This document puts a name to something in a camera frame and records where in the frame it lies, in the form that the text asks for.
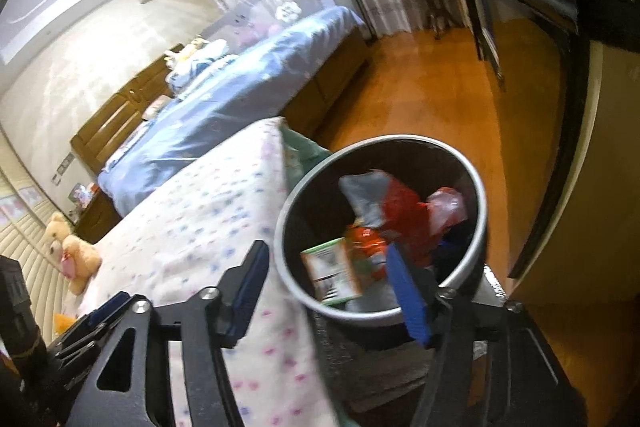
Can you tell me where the blue foil wrapper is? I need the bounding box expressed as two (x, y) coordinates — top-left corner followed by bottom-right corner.
(432, 227), (483, 280)

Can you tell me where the folded blue white quilt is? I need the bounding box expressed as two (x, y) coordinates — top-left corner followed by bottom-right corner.
(165, 52), (241, 100)

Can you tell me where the wooden nightstand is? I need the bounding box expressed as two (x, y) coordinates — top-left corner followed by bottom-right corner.
(75, 192), (123, 246)

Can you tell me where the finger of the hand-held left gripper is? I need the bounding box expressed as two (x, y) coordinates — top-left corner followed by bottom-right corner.
(49, 291), (131, 349)
(51, 335), (104, 389)

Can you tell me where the red plastic wrapper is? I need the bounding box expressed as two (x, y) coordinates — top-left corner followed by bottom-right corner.
(382, 179), (433, 268)

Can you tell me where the orange snack wrapper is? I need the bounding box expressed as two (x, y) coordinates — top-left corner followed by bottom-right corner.
(346, 226), (393, 282)

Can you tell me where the wall switch panel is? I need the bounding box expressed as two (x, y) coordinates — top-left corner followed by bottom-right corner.
(50, 154), (76, 186)

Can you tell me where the green carton box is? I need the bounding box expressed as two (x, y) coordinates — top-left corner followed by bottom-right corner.
(300, 237), (364, 306)

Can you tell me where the orange clear plastic wrapper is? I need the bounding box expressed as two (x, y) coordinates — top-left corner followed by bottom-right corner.
(425, 187), (468, 229)

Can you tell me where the dark cabinet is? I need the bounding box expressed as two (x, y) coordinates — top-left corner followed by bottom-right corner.
(452, 0), (640, 280)

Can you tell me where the teal cloth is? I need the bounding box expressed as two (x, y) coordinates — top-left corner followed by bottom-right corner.
(281, 127), (332, 192)

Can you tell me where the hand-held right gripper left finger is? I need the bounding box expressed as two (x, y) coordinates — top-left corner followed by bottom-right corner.
(65, 241), (271, 427)

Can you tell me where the yellow foam fruit net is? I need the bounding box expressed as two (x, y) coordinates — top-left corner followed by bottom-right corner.
(52, 312), (77, 338)

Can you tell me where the small pale pillow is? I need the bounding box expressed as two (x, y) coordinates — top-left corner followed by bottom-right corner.
(142, 97), (169, 118)

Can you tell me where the cream louvred wardrobe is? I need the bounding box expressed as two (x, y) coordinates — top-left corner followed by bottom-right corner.
(0, 127), (81, 348)

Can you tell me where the grey bed guard rail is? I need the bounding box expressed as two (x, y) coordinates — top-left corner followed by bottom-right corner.
(202, 0), (336, 50)

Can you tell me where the round trash bin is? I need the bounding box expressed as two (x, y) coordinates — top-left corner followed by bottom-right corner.
(274, 134), (506, 349)

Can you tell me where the wooden headboard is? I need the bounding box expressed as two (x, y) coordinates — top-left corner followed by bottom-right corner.
(70, 43), (186, 178)

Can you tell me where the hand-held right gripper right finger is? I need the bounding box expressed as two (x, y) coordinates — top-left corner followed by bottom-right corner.
(385, 243), (586, 427)

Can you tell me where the yellow white plush toy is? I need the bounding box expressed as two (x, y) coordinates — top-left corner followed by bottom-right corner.
(164, 36), (211, 68)

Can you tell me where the framed picture on stand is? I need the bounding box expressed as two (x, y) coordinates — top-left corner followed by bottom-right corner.
(67, 182), (98, 210)

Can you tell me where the bed with blue sheet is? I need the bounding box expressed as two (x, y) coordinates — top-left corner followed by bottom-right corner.
(97, 5), (373, 220)

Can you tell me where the yellow teddy bear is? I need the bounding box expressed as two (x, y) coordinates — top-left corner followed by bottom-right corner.
(44, 212), (103, 297)

